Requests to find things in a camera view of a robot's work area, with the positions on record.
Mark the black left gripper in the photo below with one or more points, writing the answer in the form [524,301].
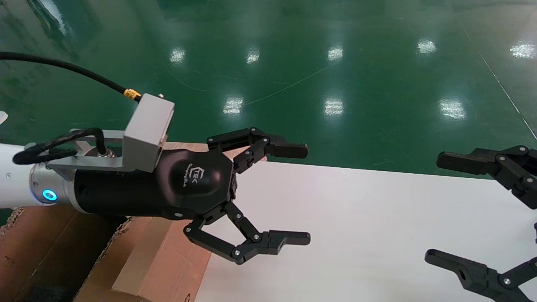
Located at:
[188,184]

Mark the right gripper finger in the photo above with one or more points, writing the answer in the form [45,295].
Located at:
[474,277]
[507,167]

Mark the small brown cardboard box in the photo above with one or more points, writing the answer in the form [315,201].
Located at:
[168,268]

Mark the large brown cardboard box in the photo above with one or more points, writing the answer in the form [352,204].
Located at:
[42,251]

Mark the white curved part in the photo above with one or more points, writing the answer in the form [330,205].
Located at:
[2,117]

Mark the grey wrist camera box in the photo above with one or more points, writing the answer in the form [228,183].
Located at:
[147,126]

